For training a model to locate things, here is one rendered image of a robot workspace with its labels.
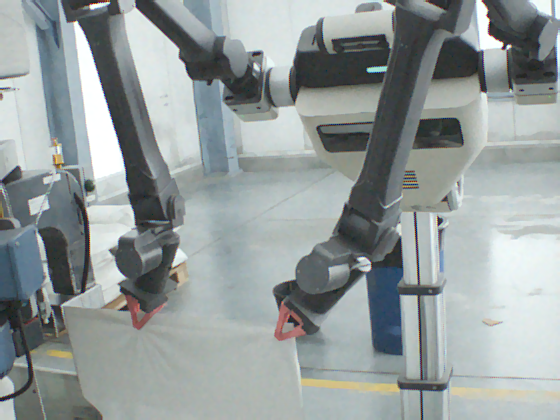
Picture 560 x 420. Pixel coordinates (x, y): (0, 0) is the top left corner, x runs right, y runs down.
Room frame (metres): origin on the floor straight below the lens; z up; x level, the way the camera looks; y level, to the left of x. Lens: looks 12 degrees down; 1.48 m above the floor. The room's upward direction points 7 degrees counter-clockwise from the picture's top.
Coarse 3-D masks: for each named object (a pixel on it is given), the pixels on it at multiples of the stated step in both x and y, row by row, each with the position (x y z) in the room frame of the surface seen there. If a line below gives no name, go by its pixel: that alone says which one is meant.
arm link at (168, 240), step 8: (160, 232) 1.08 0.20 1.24; (168, 232) 1.10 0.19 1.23; (160, 240) 1.07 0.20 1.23; (168, 240) 1.08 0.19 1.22; (176, 240) 1.10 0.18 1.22; (168, 248) 1.08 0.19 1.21; (176, 248) 1.09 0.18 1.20; (168, 256) 1.09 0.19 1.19; (160, 264) 1.08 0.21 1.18; (168, 264) 1.09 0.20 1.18
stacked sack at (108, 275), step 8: (104, 264) 4.07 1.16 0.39; (112, 264) 4.07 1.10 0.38; (96, 272) 3.95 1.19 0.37; (104, 272) 3.94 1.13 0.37; (112, 272) 3.97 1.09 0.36; (96, 280) 3.81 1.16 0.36; (104, 280) 3.86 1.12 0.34; (112, 280) 3.94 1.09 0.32; (120, 280) 4.01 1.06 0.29; (48, 288) 3.82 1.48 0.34; (104, 288) 3.85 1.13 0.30; (48, 296) 3.81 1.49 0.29
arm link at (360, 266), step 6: (354, 258) 0.94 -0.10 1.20; (360, 258) 0.95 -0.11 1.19; (366, 258) 0.97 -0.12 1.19; (354, 264) 0.93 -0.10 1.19; (360, 264) 0.94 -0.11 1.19; (366, 264) 0.95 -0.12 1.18; (354, 270) 0.93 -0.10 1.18; (360, 270) 0.94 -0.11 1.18; (366, 270) 0.94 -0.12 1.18; (354, 276) 0.94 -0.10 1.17; (360, 276) 0.94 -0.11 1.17; (348, 282) 0.94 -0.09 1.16; (354, 282) 0.95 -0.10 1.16; (342, 288) 0.95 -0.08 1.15; (348, 288) 0.95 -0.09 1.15
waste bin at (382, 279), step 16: (448, 224) 3.17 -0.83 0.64; (400, 240) 3.03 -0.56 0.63; (400, 256) 3.04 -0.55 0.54; (368, 272) 3.20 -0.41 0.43; (384, 272) 3.09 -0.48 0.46; (400, 272) 3.05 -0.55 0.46; (368, 288) 3.22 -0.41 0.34; (384, 288) 3.10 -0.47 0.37; (368, 304) 3.25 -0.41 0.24; (384, 304) 3.11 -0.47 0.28; (384, 320) 3.12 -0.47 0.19; (400, 320) 3.07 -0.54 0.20; (384, 336) 3.13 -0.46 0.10; (400, 336) 3.07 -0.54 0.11; (384, 352) 3.14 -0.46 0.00; (400, 352) 3.08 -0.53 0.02
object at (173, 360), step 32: (96, 320) 1.18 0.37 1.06; (128, 320) 1.15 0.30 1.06; (160, 320) 1.12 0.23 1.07; (192, 320) 1.08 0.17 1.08; (224, 320) 1.06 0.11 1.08; (96, 352) 1.19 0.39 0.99; (128, 352) 1.15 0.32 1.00; (160, 352) 1.12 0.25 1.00; (192, 352) 1.09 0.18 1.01; (224, 352) 1.06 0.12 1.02; (256, 352) 1.04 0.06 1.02; (288, 352) 1.01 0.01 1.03; (96, 384) 1.20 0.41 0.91; (128, 384) 1.16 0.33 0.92; (160, 384) 1.13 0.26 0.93; (192, 384) 1.09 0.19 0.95; (224, 384) 1.07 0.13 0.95; (256, 384) 1.04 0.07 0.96; (288, 384) 1.02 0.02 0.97; (128, 416) 1.15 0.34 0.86; (160, 416) 1.13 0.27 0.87; (192, 416) 1.10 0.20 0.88; (224, 416) 1.07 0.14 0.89; (256, 416) 1.04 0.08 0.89; (288, 416) 1.02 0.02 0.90
